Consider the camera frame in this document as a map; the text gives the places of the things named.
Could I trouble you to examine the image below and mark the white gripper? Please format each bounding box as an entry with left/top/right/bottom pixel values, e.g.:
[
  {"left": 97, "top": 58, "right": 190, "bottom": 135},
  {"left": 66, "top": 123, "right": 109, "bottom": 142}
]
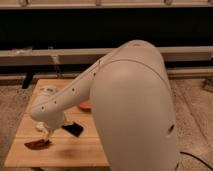
[{"left": 43, "top": 112, "right": 66, "bottom": 142}]

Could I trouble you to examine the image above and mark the white sponge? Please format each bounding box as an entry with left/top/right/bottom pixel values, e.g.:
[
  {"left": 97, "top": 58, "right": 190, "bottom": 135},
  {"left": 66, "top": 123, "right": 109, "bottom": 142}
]
[{"left": 36, "top": 122, "right": 45, "bottom": 132}]

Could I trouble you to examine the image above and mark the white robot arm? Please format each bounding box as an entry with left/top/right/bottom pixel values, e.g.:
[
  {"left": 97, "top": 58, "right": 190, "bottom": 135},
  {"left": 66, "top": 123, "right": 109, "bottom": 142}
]
[{"left": 30, "top": 40, "right": 180, "bottom": 171}]

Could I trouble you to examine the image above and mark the dark red chili pepper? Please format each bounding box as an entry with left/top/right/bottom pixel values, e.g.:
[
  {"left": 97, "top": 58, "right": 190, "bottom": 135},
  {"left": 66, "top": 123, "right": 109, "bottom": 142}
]
[{"left": 25, "top": 139, "right": 51, "bottom": 150}]

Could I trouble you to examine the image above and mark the black square cloth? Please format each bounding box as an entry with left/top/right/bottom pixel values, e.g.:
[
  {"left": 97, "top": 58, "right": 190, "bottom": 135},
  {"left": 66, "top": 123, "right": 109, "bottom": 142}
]
[{"left": 62, "top": 122, "right": 84, "bottom": 137}]

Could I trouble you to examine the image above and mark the clear glass cup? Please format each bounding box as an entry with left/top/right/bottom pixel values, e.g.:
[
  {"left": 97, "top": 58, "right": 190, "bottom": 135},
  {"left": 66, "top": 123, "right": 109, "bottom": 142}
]
[{"left": 39, "top": 85, "right": 58, "bottom": 96}]

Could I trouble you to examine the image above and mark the orange round object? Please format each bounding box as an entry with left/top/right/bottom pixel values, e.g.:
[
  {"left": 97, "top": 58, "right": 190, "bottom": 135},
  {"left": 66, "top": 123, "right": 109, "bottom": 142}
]
[{"left": 78, "top": 100, "right": 91, "bottom": 110}]

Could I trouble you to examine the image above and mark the black post foot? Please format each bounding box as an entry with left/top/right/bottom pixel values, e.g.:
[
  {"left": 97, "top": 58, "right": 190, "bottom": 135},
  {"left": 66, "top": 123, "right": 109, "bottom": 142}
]
[{"left": 22, "top": 72, "right": 35, "bottom": 89}]

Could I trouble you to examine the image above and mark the grey metal rail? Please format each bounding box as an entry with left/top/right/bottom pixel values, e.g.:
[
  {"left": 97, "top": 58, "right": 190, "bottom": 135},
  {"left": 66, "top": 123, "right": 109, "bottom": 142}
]
[{"left": 0, "top": 46, "right": 213, "bottom": 67}]

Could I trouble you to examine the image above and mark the black cable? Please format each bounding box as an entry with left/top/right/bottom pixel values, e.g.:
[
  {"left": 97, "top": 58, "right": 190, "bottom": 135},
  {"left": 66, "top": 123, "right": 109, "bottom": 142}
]
[{"left": 179, "top": 151, "right": 213, "bottom": 171}]

